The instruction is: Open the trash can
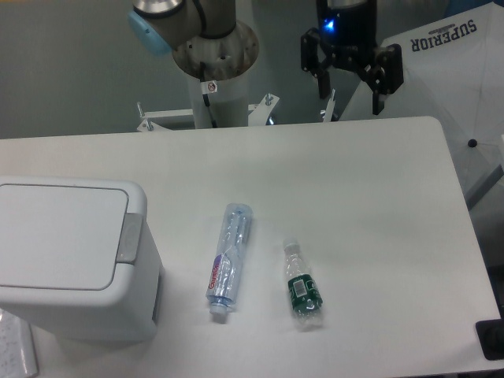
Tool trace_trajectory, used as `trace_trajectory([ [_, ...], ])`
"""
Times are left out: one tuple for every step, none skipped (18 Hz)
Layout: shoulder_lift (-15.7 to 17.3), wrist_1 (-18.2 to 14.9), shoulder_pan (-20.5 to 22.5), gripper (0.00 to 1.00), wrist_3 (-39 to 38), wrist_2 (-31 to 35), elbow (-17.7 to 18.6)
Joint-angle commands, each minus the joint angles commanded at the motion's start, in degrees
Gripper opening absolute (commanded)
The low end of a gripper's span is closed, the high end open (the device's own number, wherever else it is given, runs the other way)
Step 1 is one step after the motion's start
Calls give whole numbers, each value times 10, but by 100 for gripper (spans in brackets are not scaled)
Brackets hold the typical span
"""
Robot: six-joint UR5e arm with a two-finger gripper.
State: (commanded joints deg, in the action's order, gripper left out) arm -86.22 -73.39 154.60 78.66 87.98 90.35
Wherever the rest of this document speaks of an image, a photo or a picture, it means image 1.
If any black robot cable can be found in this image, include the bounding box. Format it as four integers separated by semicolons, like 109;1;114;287
198;61;218;129

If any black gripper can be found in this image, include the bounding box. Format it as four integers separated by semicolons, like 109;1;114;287
300;1;404;115

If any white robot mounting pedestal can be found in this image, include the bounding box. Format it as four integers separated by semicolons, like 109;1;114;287
136;19;281;133

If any white trash can lid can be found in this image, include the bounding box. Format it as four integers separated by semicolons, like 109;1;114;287
1;184;128;291

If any white plastic trash can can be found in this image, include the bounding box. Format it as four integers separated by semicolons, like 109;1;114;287
1;176;164;342

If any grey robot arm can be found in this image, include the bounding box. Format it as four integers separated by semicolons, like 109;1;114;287
128;1;404;115

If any grey lid push button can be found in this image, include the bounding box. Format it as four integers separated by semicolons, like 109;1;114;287
116;213;143;265

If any small green label bottle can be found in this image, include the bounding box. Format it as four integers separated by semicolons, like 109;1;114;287
283;238;323;332

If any black device at table edge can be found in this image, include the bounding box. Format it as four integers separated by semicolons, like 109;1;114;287
476;319;503;361

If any crushed clear blue bottle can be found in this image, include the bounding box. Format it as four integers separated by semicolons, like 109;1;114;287
206;203;253;317

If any clear textured plastic sheet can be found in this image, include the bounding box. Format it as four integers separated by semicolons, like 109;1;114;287
1;309;39;377

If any white Superior umbrella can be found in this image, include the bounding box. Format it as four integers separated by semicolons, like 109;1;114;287
339;6;504;209

